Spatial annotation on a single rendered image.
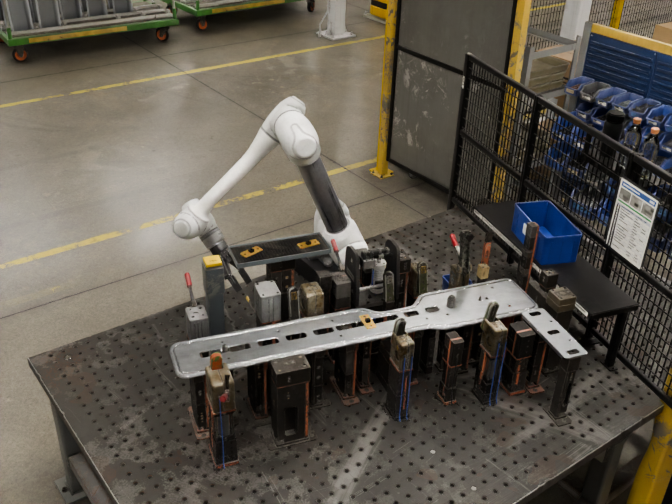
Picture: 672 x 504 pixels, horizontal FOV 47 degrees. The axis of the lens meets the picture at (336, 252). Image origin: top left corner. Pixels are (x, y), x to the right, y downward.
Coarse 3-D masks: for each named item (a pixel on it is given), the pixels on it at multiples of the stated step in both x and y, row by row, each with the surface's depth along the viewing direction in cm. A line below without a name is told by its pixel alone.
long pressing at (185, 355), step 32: (480, 288) 306; (512, 288) 307; (320, 320) 285; (352, 320) 286; (416, 320) 287; (448, 320) 288; (480, 320) 289; (192, 352) 267; (224, 352) 267; (256, 352) 268; (288, 352) 268
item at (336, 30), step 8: (328, 0) 939; (336, 0) 932; (344, 0) 939; (328, 8) 944; (336, 8) 937; (344, 8) 944; (328, 16) 952; (336, 16) 942; (344, 16) 949; (320, 24) 947; (328, 24) 956; (336, 24) 947; (344, 24) 954; (320, 32) 953; (328, 32) 955; (336, 32) 952; (344, 32) 960
